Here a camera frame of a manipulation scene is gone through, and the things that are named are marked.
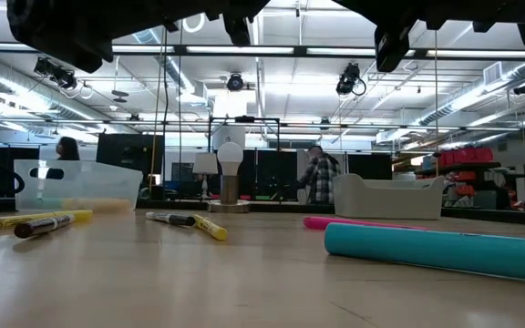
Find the yellow thin marker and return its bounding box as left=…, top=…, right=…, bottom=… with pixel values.
left=192, top=213, right=229, bottom=242
left=0, top=209, right=94, bottom=233

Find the pink highlighter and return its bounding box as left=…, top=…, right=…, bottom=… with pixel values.
left=303, top=215, right=428, bottom=231

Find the black white marker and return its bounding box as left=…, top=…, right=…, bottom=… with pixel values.
left=144, top=210, right=197, bottom=228

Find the blue highlighter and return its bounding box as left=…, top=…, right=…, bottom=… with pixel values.
left=323, top=221, right=525, bottom=283

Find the brown white dry-erase marker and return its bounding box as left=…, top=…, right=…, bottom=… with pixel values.
left=13, top=214, right=77, bottom=240

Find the black partition panel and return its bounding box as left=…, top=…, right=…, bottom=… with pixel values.
left=242, top=149, right=298, bottom=201
left=96, top=132, right=167, bottom=201
left=347, top=153, right=394, bottom=181

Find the white bulb table lamp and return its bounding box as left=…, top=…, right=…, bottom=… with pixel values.
left=207, top=141, right=251, bottom=214

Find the white-shade table lamp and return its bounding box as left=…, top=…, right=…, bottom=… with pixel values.
left=191, top=151, right=220, bottom=200

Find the person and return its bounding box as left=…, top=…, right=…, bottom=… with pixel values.
left=289, top=144, right=343, bottom=205
left=54, top=136, right=82, bottom=162

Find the black crossbeam with lights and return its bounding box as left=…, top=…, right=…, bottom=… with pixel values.
left=0, top=43, right=525, bottom=60

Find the grey plastic bin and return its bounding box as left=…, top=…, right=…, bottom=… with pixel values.
left=333, top=173, right=447, bottom=220

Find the clear plastic bin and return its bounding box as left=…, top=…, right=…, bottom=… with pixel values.
left=14, top=159, right=144, bottom=214

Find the shelf with red bins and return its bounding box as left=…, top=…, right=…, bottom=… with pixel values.
left=415, top=146, right=525, bottom=210

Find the black metal frame stand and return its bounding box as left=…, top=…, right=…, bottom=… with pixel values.
left=206, top=115, right=283, bottom=154

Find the white cable ring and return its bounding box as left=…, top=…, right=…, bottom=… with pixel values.
left=181, top=13, right=206, bottom=35

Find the silver air duct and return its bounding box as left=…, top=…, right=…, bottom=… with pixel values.
left=0, top=53, right=104, bottom=122

